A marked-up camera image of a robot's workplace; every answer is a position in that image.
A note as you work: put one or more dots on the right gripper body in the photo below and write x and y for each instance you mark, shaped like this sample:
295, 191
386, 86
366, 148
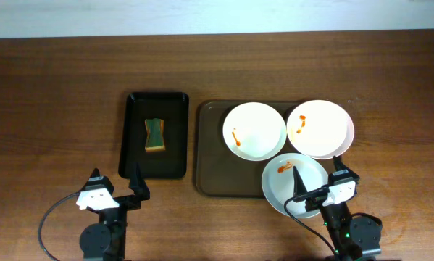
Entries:
316, 196

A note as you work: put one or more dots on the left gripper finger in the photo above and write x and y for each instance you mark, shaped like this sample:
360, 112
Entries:
138, 185
95, 175

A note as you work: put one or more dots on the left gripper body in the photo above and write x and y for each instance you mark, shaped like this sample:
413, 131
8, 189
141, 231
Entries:
122, 200

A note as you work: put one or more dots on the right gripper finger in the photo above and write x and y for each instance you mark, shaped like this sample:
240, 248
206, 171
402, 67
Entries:
340, 168
299, 189

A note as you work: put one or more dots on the green yellow sponge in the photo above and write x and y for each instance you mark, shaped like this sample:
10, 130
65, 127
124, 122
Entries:
154, 135

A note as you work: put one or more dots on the cream white plate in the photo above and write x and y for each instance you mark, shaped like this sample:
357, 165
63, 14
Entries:
254, 131

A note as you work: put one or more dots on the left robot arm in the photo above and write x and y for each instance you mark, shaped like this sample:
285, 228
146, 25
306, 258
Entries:
106, 239

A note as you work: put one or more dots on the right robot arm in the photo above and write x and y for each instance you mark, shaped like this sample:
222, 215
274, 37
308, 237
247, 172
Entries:
352, 236

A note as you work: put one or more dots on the black plastic tray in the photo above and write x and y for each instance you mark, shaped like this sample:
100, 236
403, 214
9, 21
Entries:
172, 108

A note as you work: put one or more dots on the pale blue plate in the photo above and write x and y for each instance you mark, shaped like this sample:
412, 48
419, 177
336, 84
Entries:
278, 181

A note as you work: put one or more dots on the pink white plate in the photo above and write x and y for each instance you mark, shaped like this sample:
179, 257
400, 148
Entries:
320, 129

